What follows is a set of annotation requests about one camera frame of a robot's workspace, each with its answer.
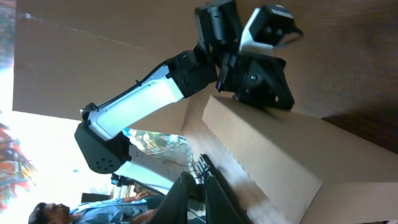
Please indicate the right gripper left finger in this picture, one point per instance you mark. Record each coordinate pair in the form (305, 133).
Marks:
(174, 207)

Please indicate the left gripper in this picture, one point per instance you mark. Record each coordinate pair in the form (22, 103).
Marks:
(256, 80)

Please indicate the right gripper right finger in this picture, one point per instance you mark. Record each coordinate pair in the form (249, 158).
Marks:
(219, 209)

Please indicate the cardboard box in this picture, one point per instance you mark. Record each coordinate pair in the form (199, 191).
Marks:
(291, 168)

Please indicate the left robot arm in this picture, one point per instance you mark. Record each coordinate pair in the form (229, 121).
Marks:
(100, 135)

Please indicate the seated person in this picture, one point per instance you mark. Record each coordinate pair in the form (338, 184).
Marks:
(137, 209)

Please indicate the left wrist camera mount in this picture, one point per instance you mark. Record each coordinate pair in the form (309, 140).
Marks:
(269, 27)

